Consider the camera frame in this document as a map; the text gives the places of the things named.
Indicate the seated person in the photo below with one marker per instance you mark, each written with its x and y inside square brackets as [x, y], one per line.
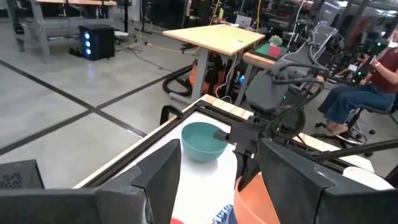
[357, 99]

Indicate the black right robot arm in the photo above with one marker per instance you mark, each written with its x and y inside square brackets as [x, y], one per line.
[267, 90]

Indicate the black computer tower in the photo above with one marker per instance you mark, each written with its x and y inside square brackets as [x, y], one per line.
[18, 174]

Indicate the red plastic bowl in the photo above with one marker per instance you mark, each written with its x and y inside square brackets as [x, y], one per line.
[177, 221]

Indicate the black table clamp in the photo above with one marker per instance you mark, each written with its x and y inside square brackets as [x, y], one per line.
[164, 112]

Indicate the green mat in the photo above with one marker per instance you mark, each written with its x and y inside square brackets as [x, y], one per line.
[262, 49]

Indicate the wooden table with grey legs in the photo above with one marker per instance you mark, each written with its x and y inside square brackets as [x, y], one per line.
[214, 37]

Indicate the orange vacuum cleaner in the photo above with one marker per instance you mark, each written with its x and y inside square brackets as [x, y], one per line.
[193, 74]

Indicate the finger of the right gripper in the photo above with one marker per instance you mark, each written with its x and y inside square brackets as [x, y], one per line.
[222, 135]
[247, 168]

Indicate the silver laptop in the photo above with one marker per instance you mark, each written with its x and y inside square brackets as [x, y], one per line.
[243, 21]

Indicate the teal plastic bowl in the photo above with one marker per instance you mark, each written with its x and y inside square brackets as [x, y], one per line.
[199, 146]

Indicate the small green plant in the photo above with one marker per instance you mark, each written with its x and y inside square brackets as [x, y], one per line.
[275, 40]

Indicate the black office chair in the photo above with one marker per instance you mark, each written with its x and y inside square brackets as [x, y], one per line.
[356, 124]

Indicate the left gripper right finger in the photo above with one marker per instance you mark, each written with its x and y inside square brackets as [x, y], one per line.
[295, 193]

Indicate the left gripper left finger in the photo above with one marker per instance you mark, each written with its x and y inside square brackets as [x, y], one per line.
[155, 186]

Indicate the blue patterned paper bowl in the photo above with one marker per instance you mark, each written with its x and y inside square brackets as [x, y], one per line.
[222, 216]

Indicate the computer tower with blue lights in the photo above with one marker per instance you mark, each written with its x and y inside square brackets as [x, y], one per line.
[99, 42]

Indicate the orange plastic bowl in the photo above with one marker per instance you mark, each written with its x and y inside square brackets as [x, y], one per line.
[252, 205]

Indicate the grey workbench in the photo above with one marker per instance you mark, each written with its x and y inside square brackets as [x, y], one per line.
[40, 31]

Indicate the black metal table frame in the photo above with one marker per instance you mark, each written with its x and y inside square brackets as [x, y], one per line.
[130, 155]

